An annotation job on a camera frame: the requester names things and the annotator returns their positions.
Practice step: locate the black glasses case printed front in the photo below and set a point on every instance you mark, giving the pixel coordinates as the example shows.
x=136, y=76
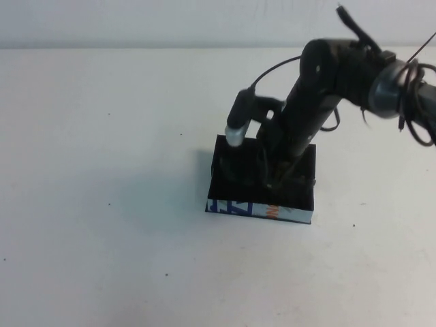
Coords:
x=235, y=214

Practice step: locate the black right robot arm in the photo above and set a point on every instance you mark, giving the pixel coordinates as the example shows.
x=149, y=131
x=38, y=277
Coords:
x=316, y=68

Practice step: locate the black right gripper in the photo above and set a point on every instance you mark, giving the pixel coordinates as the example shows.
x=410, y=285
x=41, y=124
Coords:
x=296, y=129

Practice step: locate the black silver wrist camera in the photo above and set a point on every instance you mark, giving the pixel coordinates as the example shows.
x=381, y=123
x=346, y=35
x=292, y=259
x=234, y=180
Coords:
x=238, y=112

